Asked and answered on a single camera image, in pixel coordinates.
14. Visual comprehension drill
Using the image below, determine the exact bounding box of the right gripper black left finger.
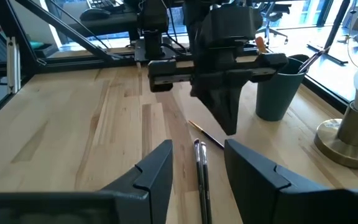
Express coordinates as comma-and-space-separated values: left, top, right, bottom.
101, 139, 174, 224

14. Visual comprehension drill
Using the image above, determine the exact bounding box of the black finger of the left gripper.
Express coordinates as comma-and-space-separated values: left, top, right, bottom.
190, 85, 231, 136
224, 86, 245, 136

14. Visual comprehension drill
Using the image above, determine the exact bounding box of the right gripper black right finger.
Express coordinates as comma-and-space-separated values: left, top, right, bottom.
224, 139, 328, 224

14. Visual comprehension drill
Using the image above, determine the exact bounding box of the teal ribbed plastic cup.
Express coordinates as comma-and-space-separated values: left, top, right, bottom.
255, 54, 307, 122

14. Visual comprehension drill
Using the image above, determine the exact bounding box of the white bulb on metal base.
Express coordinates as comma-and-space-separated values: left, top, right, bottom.
314, 58, 358, 170

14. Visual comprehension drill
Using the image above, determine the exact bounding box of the black-framed desk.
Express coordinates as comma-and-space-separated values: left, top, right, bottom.
306, 0, 351, 66

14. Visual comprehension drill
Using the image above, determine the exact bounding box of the dark side desk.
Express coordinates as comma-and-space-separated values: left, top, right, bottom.
70, 12, 139, 38

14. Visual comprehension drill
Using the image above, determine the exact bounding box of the black keyboard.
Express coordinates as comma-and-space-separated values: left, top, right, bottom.
87, 0, 126, 12

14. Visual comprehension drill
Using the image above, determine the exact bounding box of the black computer mouse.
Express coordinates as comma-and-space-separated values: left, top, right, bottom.
79, 8, 111, 22

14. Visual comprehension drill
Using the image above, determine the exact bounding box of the white bar on frame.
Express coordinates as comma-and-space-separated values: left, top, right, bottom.
6, 37, 21, 94

